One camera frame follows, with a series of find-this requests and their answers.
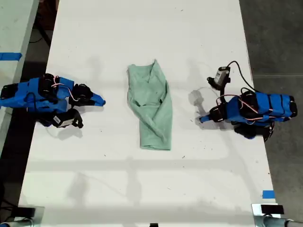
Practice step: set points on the metal corner bracket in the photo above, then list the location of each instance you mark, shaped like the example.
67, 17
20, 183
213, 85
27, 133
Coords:
40, 216
256, 216

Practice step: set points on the short blue tape strip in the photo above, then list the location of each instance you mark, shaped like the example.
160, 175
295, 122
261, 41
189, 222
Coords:
268, 194

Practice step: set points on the black camera stalk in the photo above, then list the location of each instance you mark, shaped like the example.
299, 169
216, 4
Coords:
222, 93
76, 117

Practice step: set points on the grey metal pipe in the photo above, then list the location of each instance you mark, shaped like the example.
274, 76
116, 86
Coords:
279, 222

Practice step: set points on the small black box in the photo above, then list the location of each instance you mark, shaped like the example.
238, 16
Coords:
272, 209
26, 211

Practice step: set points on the long blue tape strip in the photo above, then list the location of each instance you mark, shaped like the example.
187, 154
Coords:
10, 56

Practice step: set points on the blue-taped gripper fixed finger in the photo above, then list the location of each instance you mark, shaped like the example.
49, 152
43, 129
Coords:
99, 99

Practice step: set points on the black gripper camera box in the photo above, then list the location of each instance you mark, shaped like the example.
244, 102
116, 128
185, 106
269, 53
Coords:
62, 121
222, 75

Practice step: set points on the white side table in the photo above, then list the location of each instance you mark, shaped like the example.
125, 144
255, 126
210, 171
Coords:
11, 28

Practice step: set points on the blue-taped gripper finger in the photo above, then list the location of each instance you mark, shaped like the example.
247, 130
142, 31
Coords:
206, 118

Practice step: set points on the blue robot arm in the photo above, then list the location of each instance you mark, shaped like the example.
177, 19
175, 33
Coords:
19, 99
272, 106

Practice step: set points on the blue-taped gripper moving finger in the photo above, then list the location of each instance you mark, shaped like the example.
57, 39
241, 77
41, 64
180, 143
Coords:
91, 102

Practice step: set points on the pale green T-shirt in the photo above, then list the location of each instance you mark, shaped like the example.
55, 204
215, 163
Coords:
154, 118

